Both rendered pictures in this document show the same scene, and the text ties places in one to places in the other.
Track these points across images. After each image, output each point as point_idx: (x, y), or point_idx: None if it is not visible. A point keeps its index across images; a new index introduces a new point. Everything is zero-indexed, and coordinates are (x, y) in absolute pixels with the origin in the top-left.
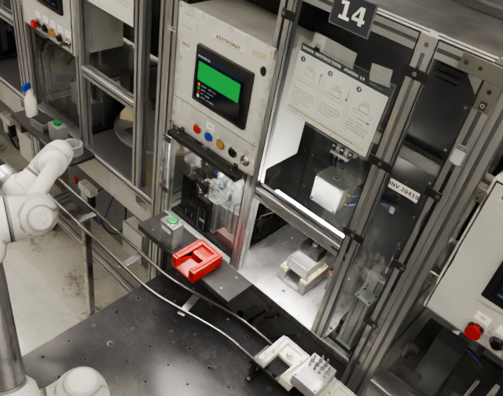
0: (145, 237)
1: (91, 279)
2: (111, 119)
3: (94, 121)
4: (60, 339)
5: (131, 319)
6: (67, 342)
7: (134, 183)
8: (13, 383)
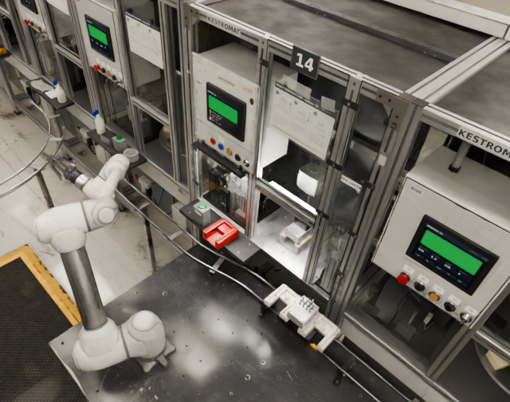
0: None
1: (151, 248)
2: (157, 132)
3: (146, 133)
4: (130, 292)
5: (178, 276)
6: (135, 294)
7: (175, 179)
8: (99, 323)
